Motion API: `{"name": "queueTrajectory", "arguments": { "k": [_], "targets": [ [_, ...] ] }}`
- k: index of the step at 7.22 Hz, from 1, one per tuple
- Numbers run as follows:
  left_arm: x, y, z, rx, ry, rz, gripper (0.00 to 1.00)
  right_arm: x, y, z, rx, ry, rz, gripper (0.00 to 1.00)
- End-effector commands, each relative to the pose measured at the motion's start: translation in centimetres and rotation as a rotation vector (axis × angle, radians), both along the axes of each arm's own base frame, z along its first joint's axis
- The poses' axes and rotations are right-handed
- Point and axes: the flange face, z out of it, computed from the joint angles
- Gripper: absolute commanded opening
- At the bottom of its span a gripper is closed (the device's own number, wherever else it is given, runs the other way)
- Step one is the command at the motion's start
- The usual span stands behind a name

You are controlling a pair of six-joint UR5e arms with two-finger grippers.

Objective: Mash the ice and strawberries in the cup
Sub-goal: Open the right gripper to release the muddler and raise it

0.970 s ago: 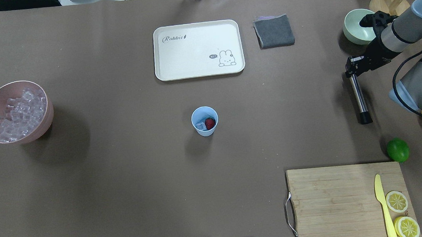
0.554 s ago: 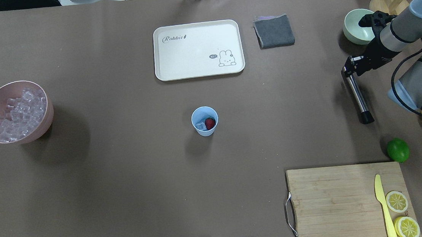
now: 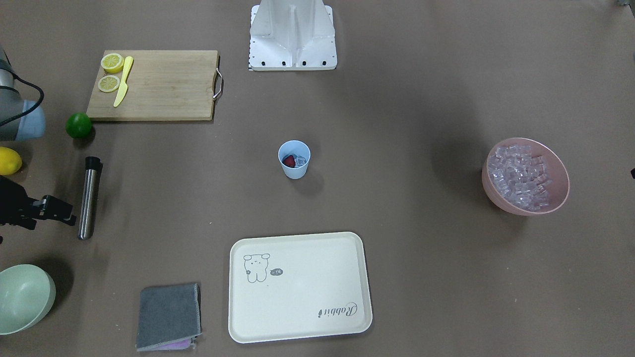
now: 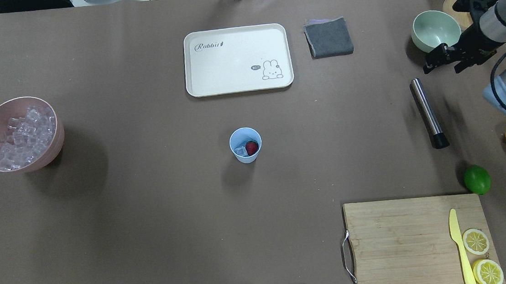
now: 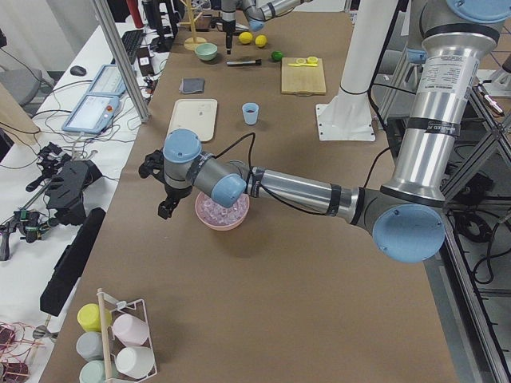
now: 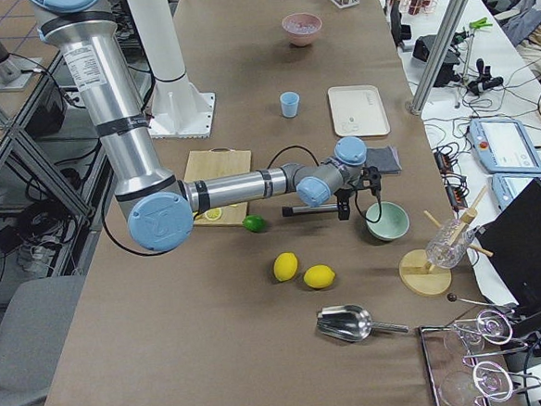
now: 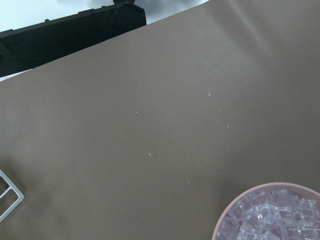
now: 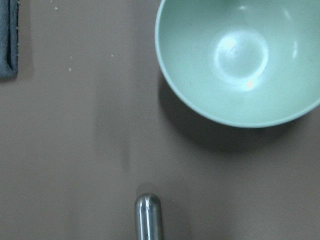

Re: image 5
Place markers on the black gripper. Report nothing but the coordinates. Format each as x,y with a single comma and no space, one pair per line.
173,192
228,29

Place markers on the steel muddler black tip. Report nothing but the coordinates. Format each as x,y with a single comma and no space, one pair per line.
255,62

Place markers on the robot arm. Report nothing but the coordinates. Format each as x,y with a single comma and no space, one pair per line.
252,13
403,215

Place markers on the wooden cup stand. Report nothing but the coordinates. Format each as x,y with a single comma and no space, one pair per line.
191,17

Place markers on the pink bowl of ice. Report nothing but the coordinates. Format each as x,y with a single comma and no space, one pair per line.
221,218

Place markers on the light blue plastic cup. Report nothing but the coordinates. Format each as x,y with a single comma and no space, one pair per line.
250,118

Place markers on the pink cup in rack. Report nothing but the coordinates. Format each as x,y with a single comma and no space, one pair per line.
130,330

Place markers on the yellow cup in rack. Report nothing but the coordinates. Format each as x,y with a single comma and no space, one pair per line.
88,317

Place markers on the white cup in rack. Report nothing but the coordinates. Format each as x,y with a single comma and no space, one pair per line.
135,361

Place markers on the grey cup in rack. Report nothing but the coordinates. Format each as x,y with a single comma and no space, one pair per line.
89,346

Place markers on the mint cup in rack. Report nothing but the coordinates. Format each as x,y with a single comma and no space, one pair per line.
93,372

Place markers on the yellow lemon upper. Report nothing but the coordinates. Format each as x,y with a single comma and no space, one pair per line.
245,38

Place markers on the yellow lemon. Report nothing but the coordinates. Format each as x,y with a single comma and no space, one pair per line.
245,38
261,41

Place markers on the mint green bowl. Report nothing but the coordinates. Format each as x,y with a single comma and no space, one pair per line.
206,51

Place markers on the yellow lemon lower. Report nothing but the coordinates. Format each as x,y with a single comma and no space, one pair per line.
261,41

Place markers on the green lime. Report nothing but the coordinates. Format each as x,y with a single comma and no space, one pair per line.
277,56

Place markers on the folded grey cloth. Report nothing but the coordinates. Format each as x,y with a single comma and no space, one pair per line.
192,85

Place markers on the wooden cutting board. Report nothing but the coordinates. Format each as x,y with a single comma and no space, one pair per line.
302,80

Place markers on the cream rabbit tray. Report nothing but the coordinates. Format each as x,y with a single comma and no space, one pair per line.
197,115

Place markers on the black keyboard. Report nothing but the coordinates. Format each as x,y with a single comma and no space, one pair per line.
132,40

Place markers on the teach pendant near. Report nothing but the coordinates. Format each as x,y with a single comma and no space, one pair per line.
92,114

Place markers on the teach pendant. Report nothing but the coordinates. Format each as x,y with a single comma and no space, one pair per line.
108,81
92,114

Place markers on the teach pendant far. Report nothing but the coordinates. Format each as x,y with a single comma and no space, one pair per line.
108,81

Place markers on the black computer mouse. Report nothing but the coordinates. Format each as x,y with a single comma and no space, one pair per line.
78,71

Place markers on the aluminium frame post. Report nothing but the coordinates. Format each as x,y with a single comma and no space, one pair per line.
117,49

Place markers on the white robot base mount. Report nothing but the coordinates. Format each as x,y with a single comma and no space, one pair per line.
348,115

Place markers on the white wire cup rack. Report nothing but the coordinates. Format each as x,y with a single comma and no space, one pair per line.
110,309

